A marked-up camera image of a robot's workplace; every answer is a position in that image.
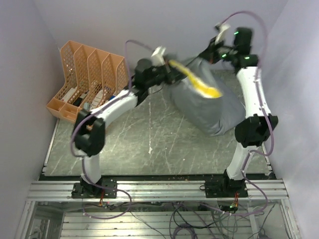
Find grey pillowcase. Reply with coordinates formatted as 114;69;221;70
164;58;246;136

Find white red box in organizer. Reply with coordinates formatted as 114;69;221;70
61;88;80;104

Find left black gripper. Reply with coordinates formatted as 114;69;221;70
147;61;189;90

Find orange plastic file organizer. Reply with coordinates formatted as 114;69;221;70
46;40;129;123

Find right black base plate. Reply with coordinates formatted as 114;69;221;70
199;180;248;198

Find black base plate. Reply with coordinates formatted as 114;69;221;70
199;180;248;198
71;179;117;199

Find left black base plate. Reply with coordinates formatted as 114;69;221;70
71;179;117;199

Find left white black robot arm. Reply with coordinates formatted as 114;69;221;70
71;58;184;198

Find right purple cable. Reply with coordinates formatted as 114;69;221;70
199;10;275;218

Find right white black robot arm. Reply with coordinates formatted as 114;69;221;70
199;23;279;197

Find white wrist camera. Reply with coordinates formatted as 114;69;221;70
151;46;166;66
215;22;230;44

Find aluminium mounting rail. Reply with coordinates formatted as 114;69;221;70
26;180;289;202

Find tangled cables under table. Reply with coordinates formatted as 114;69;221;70
82;199;277;239

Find cream yellow pillow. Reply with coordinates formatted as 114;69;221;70
168;60;223;99

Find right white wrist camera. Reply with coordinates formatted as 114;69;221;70
215;22;230;44

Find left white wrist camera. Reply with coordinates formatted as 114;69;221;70
151;46;166;66

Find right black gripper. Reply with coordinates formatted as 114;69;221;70
197;35;236;65

